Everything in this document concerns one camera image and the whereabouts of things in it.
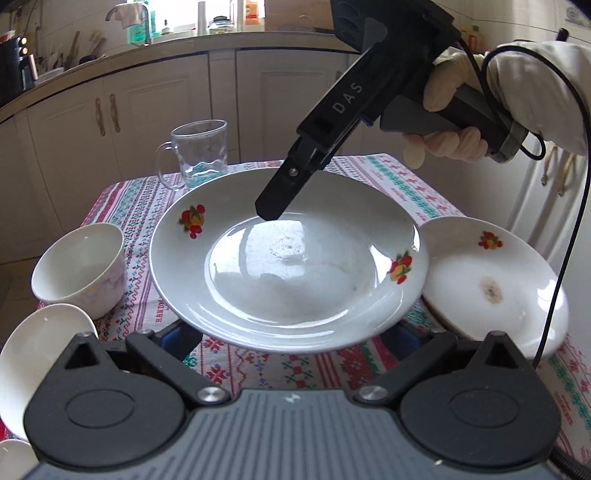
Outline wooden cutting board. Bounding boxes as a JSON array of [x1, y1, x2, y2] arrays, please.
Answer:
[[268, 0, 335, 29]]

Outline person's right hand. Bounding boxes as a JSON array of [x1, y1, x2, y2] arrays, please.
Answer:
[[401, 50, 489, 170]]

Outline small white bowl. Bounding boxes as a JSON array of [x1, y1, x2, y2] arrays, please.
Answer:
[[31, 223, 127, 320]]

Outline kitchen window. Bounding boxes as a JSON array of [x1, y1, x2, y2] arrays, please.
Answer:
[[150, 0, 245, 34]]

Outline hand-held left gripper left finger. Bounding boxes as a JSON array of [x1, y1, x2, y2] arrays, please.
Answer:
[[60, 320, 232, 409]]

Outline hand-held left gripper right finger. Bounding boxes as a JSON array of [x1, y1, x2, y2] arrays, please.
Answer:
[[353, 320, 527, 409]]

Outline clear glass mug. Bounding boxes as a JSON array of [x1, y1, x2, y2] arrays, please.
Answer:
[[154, 119, 229, 191]]

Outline large stained white floral plate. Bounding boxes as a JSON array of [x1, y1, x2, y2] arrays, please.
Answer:
[[418, 216, 570, 361]]

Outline patterned tablecloth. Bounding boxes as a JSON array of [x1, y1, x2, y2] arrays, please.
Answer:
[[37, 154, 591, 467]]

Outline medium white bowl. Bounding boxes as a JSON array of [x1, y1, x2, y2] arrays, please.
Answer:
[[0, 303, 99, 441]]

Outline white utensil tray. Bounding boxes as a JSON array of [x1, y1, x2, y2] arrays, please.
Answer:
[[34, 67, 65, 86]]

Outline beige kitchen countertop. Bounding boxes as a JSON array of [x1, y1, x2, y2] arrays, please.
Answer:
[[0, 32, 356, 123]]

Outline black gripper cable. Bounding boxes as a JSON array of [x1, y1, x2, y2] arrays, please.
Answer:
[[455, 28, 591, 367]]

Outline white dish cloth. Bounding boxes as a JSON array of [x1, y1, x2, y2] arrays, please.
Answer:
[[115, 1, 149, 24]]

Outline metal kitchen faucet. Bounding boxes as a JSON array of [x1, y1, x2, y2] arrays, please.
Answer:
[[105, 0, 152, 45]]

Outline person's right forearm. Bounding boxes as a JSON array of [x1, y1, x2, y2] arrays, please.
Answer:
[[484, 41, 591, 158]]

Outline green dish soap bottle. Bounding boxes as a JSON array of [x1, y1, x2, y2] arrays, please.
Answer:
[[131, 7, 151, 42]]

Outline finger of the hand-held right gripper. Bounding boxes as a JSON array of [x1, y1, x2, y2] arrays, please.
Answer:
[[255, 138, 332, 221]]

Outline white kitchen cabinets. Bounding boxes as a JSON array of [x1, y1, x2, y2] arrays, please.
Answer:
[[0, 48, 591, 352]]

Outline large white bowl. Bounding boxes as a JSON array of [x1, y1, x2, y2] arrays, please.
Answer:
[[0, 438, 40, 480]]

